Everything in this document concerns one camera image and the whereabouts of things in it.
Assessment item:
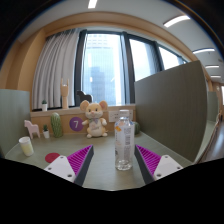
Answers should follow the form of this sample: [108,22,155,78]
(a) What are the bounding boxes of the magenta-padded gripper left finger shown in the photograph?
[43,144,95,187]

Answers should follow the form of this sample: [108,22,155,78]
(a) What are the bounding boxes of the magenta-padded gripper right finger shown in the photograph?
[134,144,184,185]

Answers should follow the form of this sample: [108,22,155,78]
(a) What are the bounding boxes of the clear plastic water bottle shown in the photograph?
[114,109,136,172]

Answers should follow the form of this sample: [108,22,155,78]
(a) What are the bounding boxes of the flat round red coaster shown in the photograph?
[44,152,62,164]

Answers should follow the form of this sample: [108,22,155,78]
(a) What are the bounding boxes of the small potted plant white pot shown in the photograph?
[42,124,51,139]
[40,99,49,112]

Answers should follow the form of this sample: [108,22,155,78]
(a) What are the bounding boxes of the white paper cup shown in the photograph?
[18,136,35,158]

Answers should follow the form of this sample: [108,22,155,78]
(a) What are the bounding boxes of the tall green cactus ornament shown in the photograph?
[50,112,64,139]

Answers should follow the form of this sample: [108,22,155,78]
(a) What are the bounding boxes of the round purple number sign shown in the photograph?
[69,116,84,132]

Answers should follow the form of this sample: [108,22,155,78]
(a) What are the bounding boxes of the pink horse figurine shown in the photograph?
[23,119,41,140]

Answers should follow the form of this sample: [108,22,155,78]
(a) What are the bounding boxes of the grey-green desk partition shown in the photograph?
[0,88,32,158]
[134,59,208,163]

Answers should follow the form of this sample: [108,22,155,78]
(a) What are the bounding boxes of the beige plush mouse toy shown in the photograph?
[79,99,109,139]

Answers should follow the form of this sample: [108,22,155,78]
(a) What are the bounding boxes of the white pleated curtain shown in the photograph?
[31,28,81,111]

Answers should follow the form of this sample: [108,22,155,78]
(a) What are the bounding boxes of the dark-framed window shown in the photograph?
[73,29,189,107]

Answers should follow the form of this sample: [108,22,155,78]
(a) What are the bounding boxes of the ceiling strip lights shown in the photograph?
[87,0,224,79]

